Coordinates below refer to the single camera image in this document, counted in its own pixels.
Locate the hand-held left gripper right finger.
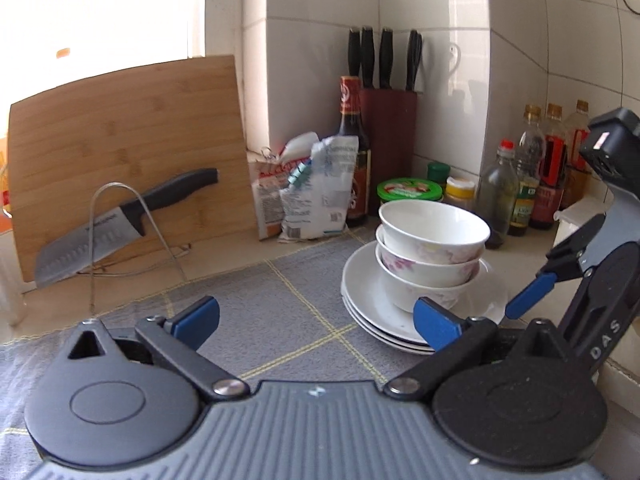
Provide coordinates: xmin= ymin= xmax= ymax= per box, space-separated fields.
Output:
xmin=382 ymin=297 xmax=573 ymax=402

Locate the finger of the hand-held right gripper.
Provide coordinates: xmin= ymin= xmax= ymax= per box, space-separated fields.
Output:
xmin=504 ymin=213 xmax=609 ymax=322
xmin=556 ymin=280 xmax=640 ymax=376

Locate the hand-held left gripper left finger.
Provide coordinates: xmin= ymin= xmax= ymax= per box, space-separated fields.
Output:
xmin=64 ymin=296 xmax=251 ymax=402

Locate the white fruit-print plate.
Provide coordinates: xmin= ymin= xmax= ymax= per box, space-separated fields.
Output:
xmin=350 ymin=310 xmax=437 ymax=357
xmin=340 ymin=241 xmax=509 ymax=343
xmin=344 ymin=300 xmax=437 ymax=351

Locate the white floral bowl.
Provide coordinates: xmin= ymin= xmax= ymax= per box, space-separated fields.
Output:
xmin=378 ymin=199 xmax=492 ymax=264
xmin=375 ymin=227 xmax=489 ymax=289
xmin=377 ymin=255 xmax=482 ymax=314

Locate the yellow-capped oil bottle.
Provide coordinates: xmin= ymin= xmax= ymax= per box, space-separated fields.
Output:
xmin=559 ymin=99 xmax=596 ymax=212

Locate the red-labelled bottle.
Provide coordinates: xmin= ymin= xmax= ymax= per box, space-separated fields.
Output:
xmin=529 ymin=103 xmax=569 ymax=231

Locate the white plastic box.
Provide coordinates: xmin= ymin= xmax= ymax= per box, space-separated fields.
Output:
xmin=551 ymin=193 xmax=617 ymax=263

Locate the green-labelled bottle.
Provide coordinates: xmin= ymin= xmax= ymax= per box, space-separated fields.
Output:
xmin=507 ymin=104 xmax=547 ymax=237

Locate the clear bottle with red cap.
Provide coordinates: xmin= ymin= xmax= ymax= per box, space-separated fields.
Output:
xmin=476 ymin=139 xmax=521 ymax=251

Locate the grey and teal checked towel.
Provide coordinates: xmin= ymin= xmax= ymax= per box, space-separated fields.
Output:
xmin=0 ymin=227 xmax=438 ymax=461

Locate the yellow-lidded jar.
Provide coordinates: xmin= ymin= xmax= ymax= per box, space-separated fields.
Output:
xmin=443 ymin=176 xmax=477 ymax=214

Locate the green-lidded sauce jar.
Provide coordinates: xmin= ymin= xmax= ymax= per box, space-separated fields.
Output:
xmin=376 ymin=176 xmax=445 ymax=207

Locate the orange printed bag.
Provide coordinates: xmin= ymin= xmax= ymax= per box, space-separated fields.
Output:
xmin=251 ymin=132 xmax=321 ymax=242

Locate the small green-capped jar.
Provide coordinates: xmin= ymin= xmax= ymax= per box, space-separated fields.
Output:
xmin=426 ymin=161 xmax=450 ymax=187

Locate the white plastic bag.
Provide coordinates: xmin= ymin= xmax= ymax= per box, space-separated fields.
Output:
xmin=278 ymin=135 xmax=361 ymax=242

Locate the green binder clip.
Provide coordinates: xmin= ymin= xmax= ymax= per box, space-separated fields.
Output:
xmin=287 ymin=159 xmax=314 ymax=187

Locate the dark red knife block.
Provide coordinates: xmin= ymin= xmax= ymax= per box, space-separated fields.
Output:
xmin=358 ymin=87 xmax=419 ymax=217

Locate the dark vinegar bottle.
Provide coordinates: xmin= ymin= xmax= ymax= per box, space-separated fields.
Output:
xmin=338 ymin=75 xmax=373 ymax=229

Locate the bamboo cutting board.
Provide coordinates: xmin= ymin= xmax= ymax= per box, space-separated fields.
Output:
xmin=7 ymin=54 xmax=259 ymax=292

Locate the window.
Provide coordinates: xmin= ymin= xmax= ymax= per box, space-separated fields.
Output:
xmin=0 ymin=0 xmax=207 ymax=111

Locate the black-handled cleaver knife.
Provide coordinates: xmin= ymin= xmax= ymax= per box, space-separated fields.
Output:
xmin=34 ymin=167 xmax=220 ymax=289

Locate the metal wire rack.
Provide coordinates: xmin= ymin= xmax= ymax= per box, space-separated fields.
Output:
xmin=79 ymin=182 xmax=194 ymax=317

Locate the black-handled block knife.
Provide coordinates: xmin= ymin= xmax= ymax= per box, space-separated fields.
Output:
xmin=360 ymin=25 xmax=376 ymax=90
xmin=378 ymin=27 xmax=395 ymax=91
xmin=348 ymin=26 xmax=362 ymax=81
xmin=405 ymin=29 xmax=425 ymax=93

